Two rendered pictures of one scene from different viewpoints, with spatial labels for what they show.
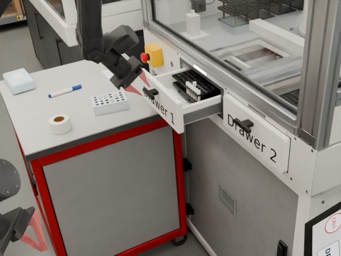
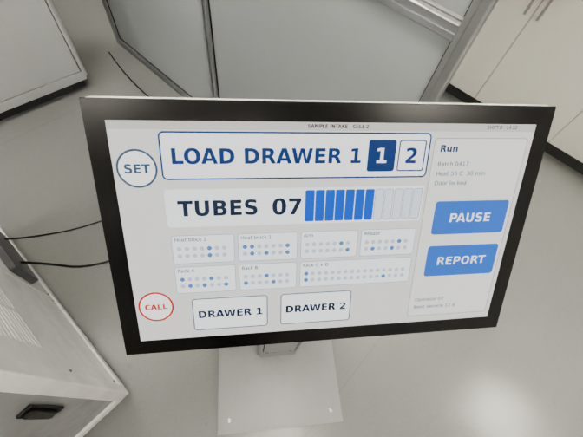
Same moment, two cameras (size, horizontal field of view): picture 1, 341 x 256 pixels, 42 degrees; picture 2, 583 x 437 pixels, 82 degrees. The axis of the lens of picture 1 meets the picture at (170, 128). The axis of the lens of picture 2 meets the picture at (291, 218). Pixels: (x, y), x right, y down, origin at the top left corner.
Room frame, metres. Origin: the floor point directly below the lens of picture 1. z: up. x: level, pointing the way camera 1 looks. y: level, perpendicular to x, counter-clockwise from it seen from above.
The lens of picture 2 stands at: (0.47, -0.11, 1.44)
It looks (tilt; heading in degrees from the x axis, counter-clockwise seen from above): 59 degrees down; 238
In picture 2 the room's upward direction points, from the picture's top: 11 degrees clockwise
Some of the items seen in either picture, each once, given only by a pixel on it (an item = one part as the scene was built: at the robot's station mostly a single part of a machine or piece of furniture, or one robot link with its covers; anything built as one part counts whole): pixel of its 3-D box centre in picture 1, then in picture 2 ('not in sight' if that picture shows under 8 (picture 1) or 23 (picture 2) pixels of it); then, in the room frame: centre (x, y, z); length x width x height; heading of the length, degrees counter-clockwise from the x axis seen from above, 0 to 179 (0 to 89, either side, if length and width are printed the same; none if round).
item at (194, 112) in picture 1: (214, 85); not in sight; (1.36, -0.16, 0.86); 0.40 x 0.26 x 0.06; 114
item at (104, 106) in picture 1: (109, 102); not in sight; (1.45, 0.22, 0.78); 0.12 x 0.08 x 0.04; 104
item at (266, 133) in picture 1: (253, 131); not in sight; (1.05, -0.23, 0.87); 0.29 x 0.02 x 0.11; 24
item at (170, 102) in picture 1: (160, 99); not in sight; (1.27, 0.03, 0.87); 0.29 x 0.02 x 0.11; 24
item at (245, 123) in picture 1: (245, 124); not in sight; (1.03, -0.21, 0.91); 0.07 x 0.04 x 0.01; 24
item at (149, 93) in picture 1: (151, 92); not in sight; (1.26, 0.05, 0.91); 0.07 x 0.04 x 0.01; 24
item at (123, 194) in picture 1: (97, 167); not in sight; (1.58, 0.34, 0.38); 0.62 x 0.58 x 0.76; 24
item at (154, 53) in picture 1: (152, 55); not in sight; (1.63, 0.05, 0.88); 0.07 x 0.05 x 0.07; 24
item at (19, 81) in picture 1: (19, 81); not in sight; (1.69, 0.61, 0.78); 0.15 x 0.10 x 0.04; 29
